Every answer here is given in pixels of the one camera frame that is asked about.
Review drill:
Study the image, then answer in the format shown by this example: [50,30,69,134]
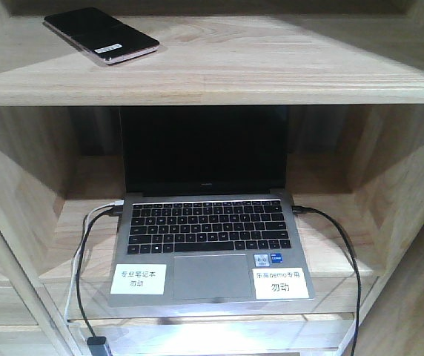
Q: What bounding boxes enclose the black foldable phone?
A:
[44,7,160,65]

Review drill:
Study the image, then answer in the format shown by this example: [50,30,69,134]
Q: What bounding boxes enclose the black laptop cable left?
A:
[74,208,124,340]

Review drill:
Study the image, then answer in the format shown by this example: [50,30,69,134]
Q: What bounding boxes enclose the wooden desk shelf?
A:
[0,1,424,355]

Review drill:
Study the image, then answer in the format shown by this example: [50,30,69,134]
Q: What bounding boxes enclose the black laptop cable right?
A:
[292,205,363,356]

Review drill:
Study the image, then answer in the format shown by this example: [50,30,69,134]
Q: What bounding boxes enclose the black laptop cable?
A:
[74,208,124,340]
[292,205,363,356]

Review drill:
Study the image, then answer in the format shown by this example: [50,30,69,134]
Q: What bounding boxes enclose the grey usb adapter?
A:
[87,336,113,356]

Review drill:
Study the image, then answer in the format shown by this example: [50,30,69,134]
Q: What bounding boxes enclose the silver laptop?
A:
[109,105,315,307]

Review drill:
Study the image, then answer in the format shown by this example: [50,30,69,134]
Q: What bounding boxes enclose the white laptop cable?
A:
[64,200,125,329]

